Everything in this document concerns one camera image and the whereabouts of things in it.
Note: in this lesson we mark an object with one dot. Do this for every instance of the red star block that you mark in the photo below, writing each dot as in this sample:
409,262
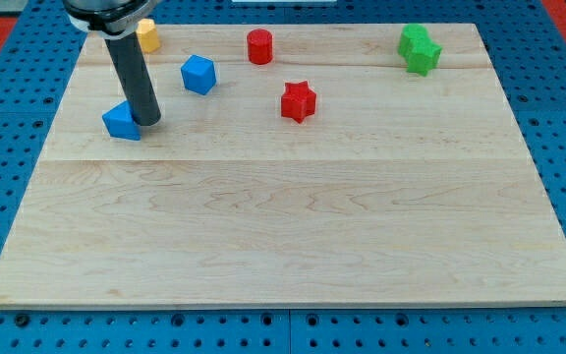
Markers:
298,101

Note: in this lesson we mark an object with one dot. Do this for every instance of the light wooden board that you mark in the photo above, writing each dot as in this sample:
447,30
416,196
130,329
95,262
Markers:
400,191

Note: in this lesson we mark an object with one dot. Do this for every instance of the green star block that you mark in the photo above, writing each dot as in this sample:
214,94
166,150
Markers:
422,56

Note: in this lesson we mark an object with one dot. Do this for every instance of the green rounded block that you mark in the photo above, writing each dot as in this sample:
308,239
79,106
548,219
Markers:
411,35

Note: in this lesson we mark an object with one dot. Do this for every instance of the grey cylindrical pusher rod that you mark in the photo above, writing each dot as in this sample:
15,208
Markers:
128,60

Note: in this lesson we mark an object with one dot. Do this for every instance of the blue cube block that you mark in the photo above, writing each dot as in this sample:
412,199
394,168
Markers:
198,74

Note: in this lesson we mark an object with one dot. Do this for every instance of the yellow hexagon block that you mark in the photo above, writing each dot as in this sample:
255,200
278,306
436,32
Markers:
148,36

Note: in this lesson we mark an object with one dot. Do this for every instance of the blue triangular block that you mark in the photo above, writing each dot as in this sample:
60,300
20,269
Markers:
119,122

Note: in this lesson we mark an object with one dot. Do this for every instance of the black robot arm flange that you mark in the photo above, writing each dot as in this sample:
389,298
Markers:
112,19

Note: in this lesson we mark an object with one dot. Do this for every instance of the red cylinder block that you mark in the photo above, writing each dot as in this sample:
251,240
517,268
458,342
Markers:
260,46

